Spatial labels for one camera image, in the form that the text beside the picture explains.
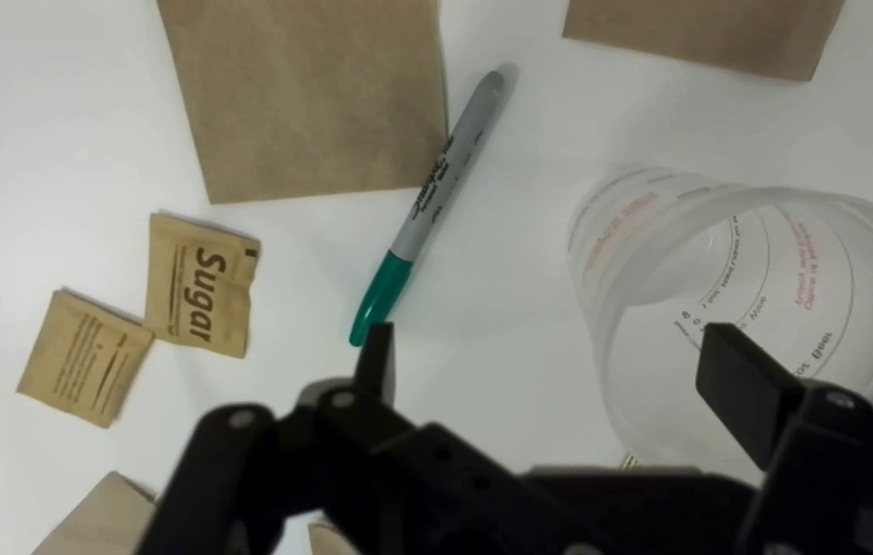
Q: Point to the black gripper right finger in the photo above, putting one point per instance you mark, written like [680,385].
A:
[749,394]

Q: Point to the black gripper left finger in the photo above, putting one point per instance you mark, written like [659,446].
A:
[375,372]

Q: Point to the clear plastic cup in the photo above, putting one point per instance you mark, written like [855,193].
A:
[659,257]

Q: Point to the brown paper bag upper left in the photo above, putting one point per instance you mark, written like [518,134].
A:
[328,542]

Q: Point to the brown paper bag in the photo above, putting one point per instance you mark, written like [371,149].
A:
[107,522]
[311,97]
[768,37]
[328,542]

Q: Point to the brown sugar packet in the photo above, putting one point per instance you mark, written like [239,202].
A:
[198,286]
[85,360]

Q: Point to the green capped grey marker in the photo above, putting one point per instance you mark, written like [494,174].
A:
[436,195]

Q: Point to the brown paper bag centre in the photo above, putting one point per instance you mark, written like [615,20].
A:
[311,97]

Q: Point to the brown paper bag bottom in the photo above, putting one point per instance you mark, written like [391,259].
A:
[768,37]

